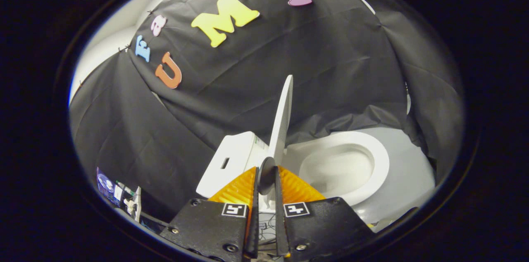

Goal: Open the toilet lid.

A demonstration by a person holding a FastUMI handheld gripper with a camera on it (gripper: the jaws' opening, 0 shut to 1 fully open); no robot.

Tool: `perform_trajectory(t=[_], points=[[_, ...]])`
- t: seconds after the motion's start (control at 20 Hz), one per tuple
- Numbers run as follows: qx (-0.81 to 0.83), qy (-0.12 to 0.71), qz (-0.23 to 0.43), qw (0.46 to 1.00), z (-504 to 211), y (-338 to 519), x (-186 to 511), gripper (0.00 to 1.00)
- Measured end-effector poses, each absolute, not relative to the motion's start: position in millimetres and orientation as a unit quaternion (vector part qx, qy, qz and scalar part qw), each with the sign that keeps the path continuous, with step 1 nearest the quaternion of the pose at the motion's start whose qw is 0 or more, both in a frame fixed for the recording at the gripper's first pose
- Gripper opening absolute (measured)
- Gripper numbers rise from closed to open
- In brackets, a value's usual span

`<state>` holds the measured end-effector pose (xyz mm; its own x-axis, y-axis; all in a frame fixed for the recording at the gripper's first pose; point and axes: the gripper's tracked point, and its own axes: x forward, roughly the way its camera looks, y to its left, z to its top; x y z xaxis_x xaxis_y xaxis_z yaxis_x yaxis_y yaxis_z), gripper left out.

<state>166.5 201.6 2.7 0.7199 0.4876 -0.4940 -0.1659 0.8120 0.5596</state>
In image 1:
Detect black round lid handle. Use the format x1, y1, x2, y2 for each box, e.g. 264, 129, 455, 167
257, 157, 277, 195

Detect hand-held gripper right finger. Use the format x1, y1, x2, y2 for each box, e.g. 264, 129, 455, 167
274, 166, 376, 260

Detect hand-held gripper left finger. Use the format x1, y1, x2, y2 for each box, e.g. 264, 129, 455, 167
160, 166, 260, 260

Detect black backdrop cloth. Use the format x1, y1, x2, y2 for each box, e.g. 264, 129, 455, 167
68, 0, 465, 221

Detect computer monitor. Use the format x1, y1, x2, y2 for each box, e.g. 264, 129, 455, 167
96, 167, 116, 205

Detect thin black cables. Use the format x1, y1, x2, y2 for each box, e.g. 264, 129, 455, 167
258, 212, 276, 250

